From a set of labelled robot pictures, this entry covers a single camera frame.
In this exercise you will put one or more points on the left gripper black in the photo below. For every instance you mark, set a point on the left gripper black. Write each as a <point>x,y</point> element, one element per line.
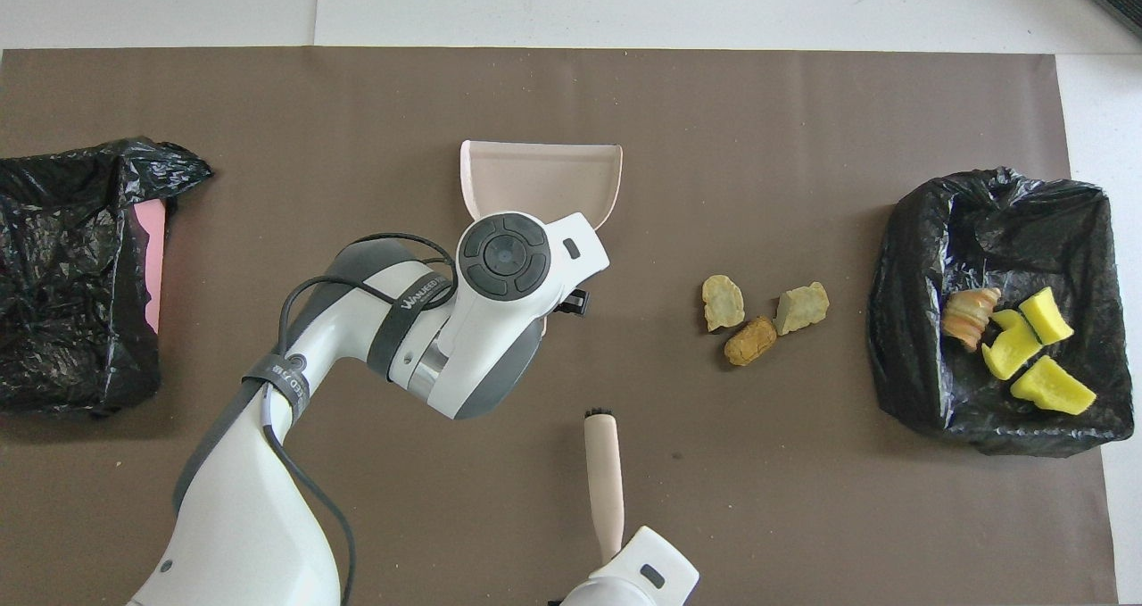
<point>574,302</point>

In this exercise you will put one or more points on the beige plastic dustpan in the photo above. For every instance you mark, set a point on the beige plastic dustpan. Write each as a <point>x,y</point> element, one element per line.
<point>544,178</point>

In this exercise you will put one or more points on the tan yellow sponge piece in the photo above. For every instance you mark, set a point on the tan yellow sponge piece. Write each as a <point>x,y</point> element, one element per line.
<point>723,302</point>

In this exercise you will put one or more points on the orange brown sponge piece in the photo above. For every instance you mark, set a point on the orange brown sponge piece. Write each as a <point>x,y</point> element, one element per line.
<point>749,340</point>

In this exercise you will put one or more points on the beige hand brush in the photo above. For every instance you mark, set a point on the beige hand brush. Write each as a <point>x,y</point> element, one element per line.
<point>605,481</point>

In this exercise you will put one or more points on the greenish tan sponge piece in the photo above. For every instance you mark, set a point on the greenish tan sponge piece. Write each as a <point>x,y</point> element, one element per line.
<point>801,308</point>

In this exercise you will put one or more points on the beige sponge piece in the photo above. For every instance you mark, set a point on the beige sponge piece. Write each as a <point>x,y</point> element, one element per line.
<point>970,317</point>

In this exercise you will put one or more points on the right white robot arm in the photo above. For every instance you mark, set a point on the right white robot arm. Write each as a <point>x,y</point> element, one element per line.
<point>642,579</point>

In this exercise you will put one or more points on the right black-bagged bin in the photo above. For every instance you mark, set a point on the right black-bagged bin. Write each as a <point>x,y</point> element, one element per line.
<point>919,338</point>

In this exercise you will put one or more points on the pink plastic bin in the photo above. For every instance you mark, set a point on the pink plastic bin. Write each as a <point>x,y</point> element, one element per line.
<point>153,267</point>

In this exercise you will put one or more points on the left black-bagged pink bin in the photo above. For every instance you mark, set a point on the left black-bagged pink bin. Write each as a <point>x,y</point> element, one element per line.
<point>62,276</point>

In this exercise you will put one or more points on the brown paper mat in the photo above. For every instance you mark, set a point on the brown paper mat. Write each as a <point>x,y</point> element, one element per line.
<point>312,97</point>

